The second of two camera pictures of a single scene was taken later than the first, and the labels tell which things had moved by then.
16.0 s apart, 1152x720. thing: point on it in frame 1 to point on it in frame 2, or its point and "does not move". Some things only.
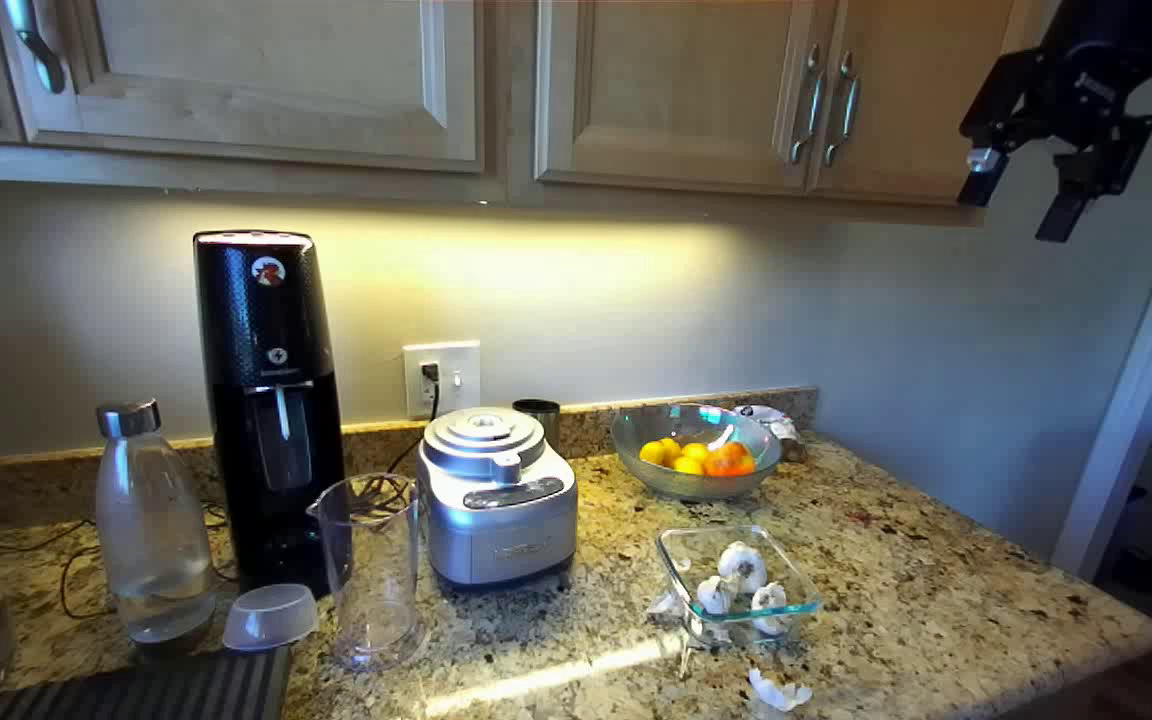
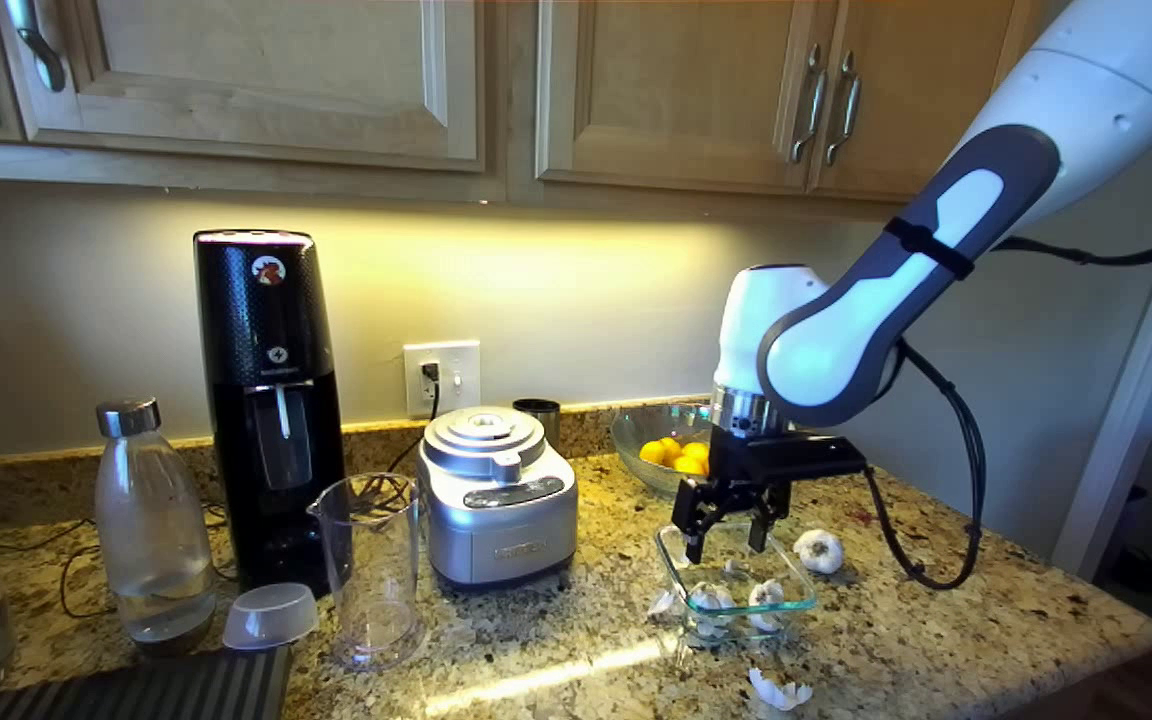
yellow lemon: (660, 453) does not move
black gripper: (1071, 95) to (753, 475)
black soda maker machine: (273, 418) does not move
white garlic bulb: (741, 570) to (816, 549)
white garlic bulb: (715, 594) does not move
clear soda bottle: (150, 524) does not move
